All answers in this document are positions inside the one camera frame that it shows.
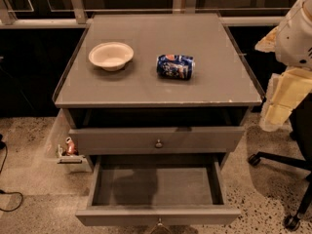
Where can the black office chair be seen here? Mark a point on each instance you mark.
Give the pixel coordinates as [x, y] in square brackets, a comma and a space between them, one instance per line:
[301, 122]

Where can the orange bottle in bin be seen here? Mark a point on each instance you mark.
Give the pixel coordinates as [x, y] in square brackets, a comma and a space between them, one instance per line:
[70, 149]

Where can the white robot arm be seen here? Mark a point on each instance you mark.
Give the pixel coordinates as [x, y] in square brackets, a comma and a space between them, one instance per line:
[291, 42]

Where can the grey drawer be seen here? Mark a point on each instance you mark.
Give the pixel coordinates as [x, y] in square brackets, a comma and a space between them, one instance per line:
[172, 189]
[103, 141]

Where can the clear plastic bin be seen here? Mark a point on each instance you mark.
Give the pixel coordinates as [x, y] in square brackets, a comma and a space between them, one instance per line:
[55, 148]

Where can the grey drawer cabinet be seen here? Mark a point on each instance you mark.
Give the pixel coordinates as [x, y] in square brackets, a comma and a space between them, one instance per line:
[220, 93]

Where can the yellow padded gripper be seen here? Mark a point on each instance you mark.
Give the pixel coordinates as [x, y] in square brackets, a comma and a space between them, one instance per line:
[293, 44]

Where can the white paper bowl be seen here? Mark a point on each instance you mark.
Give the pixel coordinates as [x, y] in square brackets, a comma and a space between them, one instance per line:
[111, 56]

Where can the metal window railing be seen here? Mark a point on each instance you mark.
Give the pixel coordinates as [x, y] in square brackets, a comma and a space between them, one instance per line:
[65, 13]

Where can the crushed blue soda can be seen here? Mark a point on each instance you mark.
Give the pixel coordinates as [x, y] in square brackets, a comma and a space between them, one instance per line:
[175, 66]

